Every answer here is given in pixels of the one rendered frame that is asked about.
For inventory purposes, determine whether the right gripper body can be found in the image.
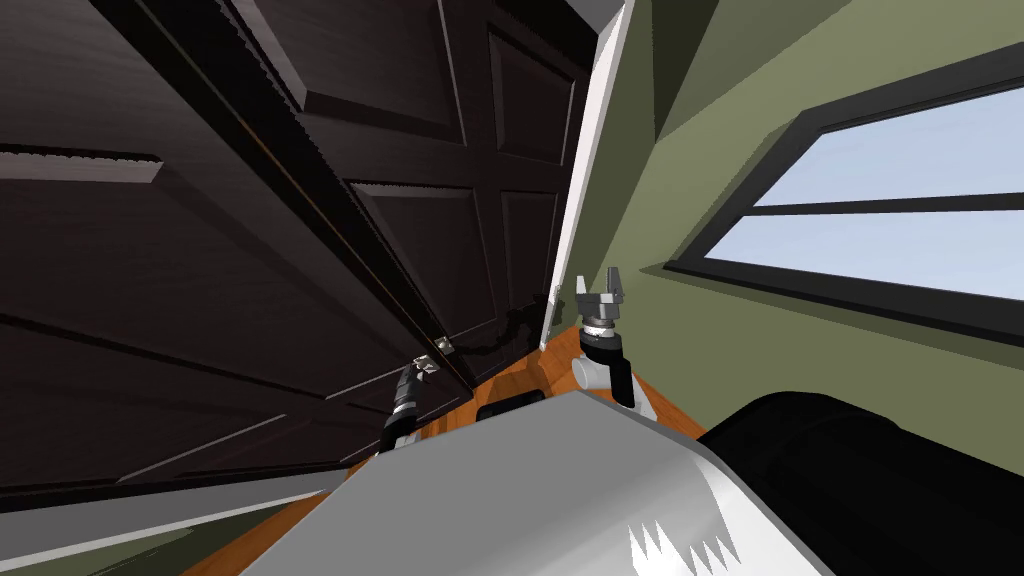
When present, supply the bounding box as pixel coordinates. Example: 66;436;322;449
575;291;626;323

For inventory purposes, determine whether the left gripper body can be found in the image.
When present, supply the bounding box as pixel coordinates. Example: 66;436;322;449
407;336;456;384

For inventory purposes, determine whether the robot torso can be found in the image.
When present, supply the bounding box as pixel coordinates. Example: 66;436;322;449
239;389;837;576

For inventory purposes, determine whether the dark brown door leaf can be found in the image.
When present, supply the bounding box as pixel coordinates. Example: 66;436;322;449
227;0;601;387
0;0;475;515

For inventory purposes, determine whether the black framed window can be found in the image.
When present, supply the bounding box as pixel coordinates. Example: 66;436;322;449
663;42;1024;350

